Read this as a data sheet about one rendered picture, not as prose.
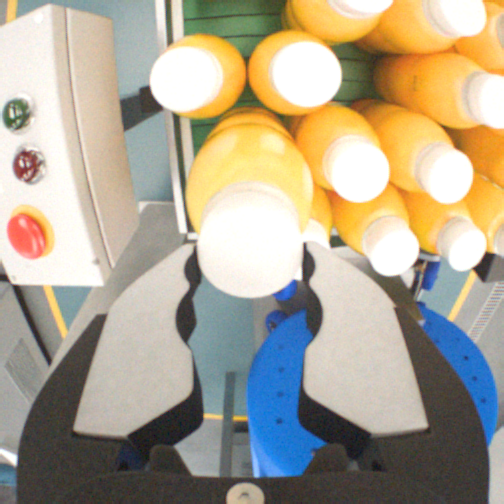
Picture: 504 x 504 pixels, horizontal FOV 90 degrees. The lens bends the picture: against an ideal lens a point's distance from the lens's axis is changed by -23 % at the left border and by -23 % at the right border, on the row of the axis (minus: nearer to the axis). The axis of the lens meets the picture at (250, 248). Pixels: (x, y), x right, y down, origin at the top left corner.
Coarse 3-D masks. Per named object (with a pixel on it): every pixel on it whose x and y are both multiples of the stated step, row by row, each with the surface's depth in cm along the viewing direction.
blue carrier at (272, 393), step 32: (288, 320) 38; (448, 320) 35; (288, 352) 33; (448, 352) 31; (480, 352) 30; (256, 384) 30; (288, 384) 30; (480, 384) 26; (256, 416) 27; (288, 416) 27; (256, 448) 27; (288, 448) 24
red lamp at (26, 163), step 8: (24, 152) 16; (32, 152) 16; (16, 160) 16; (24, 160) 16; (32, 160) 16; (16, 168) 16; (24, 168) 16; (32, 168) 16; (16, 176) 16; (24, 176) 16; (32, 176) 17
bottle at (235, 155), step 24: (240, 120) 18; (264, 120) 19; (216, 144) 15; (240, 144) 14; (264, 144) 14; (288, 144) 15; (192, 168) 15; (216, 168) 14; (240, 168) 13; (264, 168) 13; (288, 168) 14; (192, 192) 14; (216, 192) 13; (264, 192) 13; (288, 192) 13; (312, 192) 15; (192, 216) 15
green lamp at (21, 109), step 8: (8, 104) 14; (16, 104) 14; (24, 104) 14; (8, 112) 14; (16, 112) 14; (24, 112) 15; (8, 120) 14; (16, 120) 14; (24, 120) 15; (8, 128) 15; (16, 128) 15
